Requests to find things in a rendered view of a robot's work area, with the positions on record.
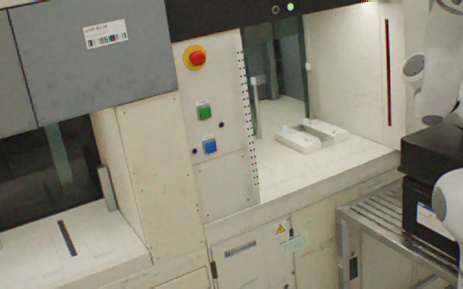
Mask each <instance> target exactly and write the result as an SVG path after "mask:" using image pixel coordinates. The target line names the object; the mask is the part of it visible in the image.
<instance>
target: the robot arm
mask: <svg viewBox="0 0 463 289"><path fill-rule="evenodd" d="M400 75H401V78H402V81H403V82H404V83H405V84H406V85H407V86H408V87H409V88H410V89H411V91H412V93H413V96H414V104H415V116H416V118H417V120H418V121H419V122H420V123H422V124H423V125H425V126H436V125H439V124H440V123H442V122H443V121H445V122H446V123H450V124H453V125H455V126H456V127H458V128H459V129H460V130H462V132H463V97H462V96H460V91H459V90H460V87H461V80H462V75H463V0H435V1H434V3H433V5H432V11H431V13H430V16H429V18H428V23H427V27H426V30H425V53H424V52H421V53H420V52H416V53H414V54H413V55H411V56H410V57H408V58H407V59H406V60H405V61H404V63H403V64H402V66H401V68H400ZM432 208H433V209H434V212H435V214H436V216H437V218H438V219H439V221H440V222H441V223H442V225H443V226H444V227H445V229H447V230H448V231H449V232H450V235H451V236H452V237H453V238H455V239H456V241H457V243H458V245H459V247H460V251H459V252H460V259H459V275H458V288H457V289H463V168H460V169H458V170H454V171H452V172H449V173H446V174H445V175H444V176H442V177H440V178H439V179H438V180H437V183H436V185H435V188H434V191H433V193H432Z"/></svg>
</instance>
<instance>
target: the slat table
mask: <svg viewBox="0 0 463 289"><path fill-rule="evenodd" d="M402 183H403V178H400V179H398V180H396V181H394V182H392V183H390V184H388V185H386V186H384V187H381V188H378V189H376V190H375V191H372V192H371V193H368V194H364V195H362V196H360V197H358V198H355V199H353V200H351V201H348V202H347V203H344V204H342V205H340V206H337V207H335V213H336V223H337V237H338V238H337V252H338V256H340V257H341V258H342V262H343V264H342V269H341V268H340V267H339V277H338V280H339V289H350V260H349V246H350V243H349V225H348V222H349V223H350V224H352V225H354V226H355V227H356V228H358V229H359V230H362V231H363V232H364V231H365V232H366V233H367V234H369V235H371V236H372V237H373V238H375V240H377V241H381V242H382V243H384V244H385V245H386V246H388V247H390V248H391V249H394V250H395V251H397V252H399V253H400V254H402V255H403V256H404V257H405V256H406V257H407V258H408V259H410V260H411V261H413V262H415V263H418V264H419V265H421V267H423V268H425V269H426V270H428V271H429V272H431V273H433V274H432V275H430V276H429V277H427V278H425V279H424V281H422V282H420V283H418V284H415V285H413V286H411V287H409V288H407V289H422V288H423V287H424V286H426V285H428V284H430V283H431V282H433V281H434V280H435V279H437V278H439V277H440V278H441V279H443V280H445V281H446V282H449V283H450V284H452V285H453V286H455V287H456V288H458V275H459V271H458V269H459V261H458V259H456V260H453V259H451V258H450V257H448V256H446V255H445V254H444V253H441V252H439V251H437V250H436V249H434V248H433V247H431V246H430V247H429V246H428V245H426V244H425V243H423V242H421V241H420V240H417V239H415V238H413V236H411V235H409V234H407V233H405V232H404V231H401V230H403V229H402V223H401V222H399V221H398V220H400V221H402V217H401V216H402V207H403V203H402V201H403V198H402V197H400V196H398V195H396V194H399V195H401V196H402V195H403V191H402V190H403V187H402ZM395 193H396V194H395ZM389 196H390V197H393V198H395V199H397V200H399V201H401V202H398V201H396V200H394V199H393V198H390V197H389ZM383 199H384V200H386V201H388V202H390V203H392V204H394V205H396V206H398V207H400V208H397V207H396V206H394V205H391V204H389V203H387V202H385V201H384V200H383ZM375 202H378V203H380V204H382V205H384V206H385V207H388V208H390V209H392V210H393V211H391V210H389V209H387V208H384V207H383V206H381V205H379V204H377V203H375ZM370 205H371V206H373V207H374V208H376V209H377V210H376V209H373V208H372V207H370ZM363 209H366V210H368V211H369V212H370V213H369V212H367V211H365V210H363ZM378 209H380V210H382V212H384V213H386V214H387V215H385V214H383V213H381V212H380V211H379V210H378ZM356 211H358V212H359V213H360V214H361V215H364V216H366V217H368V218H370V219H371V220H373V221H369V220H368V219H366V218H364V217H363V216H360V215H358V213H356ZM371 212H372V213H373V214H375V215H377V216H379V217H380V218H378V217H376V216H374V215H372V214H371ZM396 219H398V220H396ZM388 222H391V223H392V224H393V225H395V226H397V227H398V228H400V229H401V230H398V229H397V228H396V227H394V226H393V225H391V224H390V223H388ZM381 225H383V226H384V227H385V228H387V229H388V230H390V231H392V232H394V233H396V234H398V235H400V236H402V237H404V238H405V239H406V240H408V241H411V242H412V243H414V244H416V245H417V246H419V247H420V248H422V249H425V250H426V251H428V252H430V253H432V254H433V255H435V256H437V257H438V258H440V259H442V260H443V261H444V262H448V263H449V264H446V263H444V262H441V261H439V260H438V259H437V258H436V257H432V256H431V255H430V254H428V253H426V252H425V251H423V250H419V249H418V248H417V247H415V246H414V245H413V244H411V243H410V242H409V243H408V242H407V241H404V240H403V239H401V238H400V237H398V236H396V235H394V234H392V233H391V232H389V231H388V230H386V229H384V228H383V227H381Z"/></svg>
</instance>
